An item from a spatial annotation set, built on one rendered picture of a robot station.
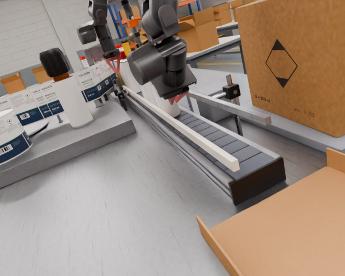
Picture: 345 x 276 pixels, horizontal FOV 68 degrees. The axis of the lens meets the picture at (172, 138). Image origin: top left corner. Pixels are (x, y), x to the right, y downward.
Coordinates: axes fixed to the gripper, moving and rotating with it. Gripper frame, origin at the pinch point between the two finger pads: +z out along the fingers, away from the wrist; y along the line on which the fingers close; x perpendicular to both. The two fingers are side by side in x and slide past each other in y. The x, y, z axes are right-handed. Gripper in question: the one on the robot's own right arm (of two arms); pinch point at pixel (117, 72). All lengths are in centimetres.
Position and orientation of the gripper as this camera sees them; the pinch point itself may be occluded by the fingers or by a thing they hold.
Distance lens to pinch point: 119.7
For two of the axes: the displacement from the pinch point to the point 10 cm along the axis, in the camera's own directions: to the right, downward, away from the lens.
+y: 3.5, 2.9, -8.9
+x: 9.0, -3.8, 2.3
